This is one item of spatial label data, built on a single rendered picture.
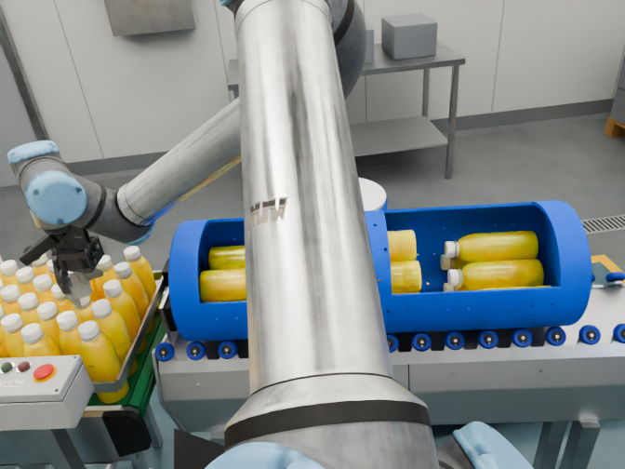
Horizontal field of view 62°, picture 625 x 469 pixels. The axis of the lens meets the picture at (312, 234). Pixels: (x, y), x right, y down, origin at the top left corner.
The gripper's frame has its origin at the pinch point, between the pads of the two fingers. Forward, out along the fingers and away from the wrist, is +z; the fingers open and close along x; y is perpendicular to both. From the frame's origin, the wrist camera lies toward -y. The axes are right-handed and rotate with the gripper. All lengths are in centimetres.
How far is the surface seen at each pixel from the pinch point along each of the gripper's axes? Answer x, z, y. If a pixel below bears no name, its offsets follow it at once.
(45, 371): -24.2, -0.8, 3.5
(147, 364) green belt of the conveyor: -2.3, 20.5, 11.5
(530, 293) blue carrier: -9, -2, 99
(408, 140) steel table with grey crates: 279, 81, 115
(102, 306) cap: -4.6, -0.1, 7.2
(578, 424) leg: -2, 49, 121
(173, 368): -6.2, 18.1, 19.6
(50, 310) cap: -4.9, 0.0, -4.8
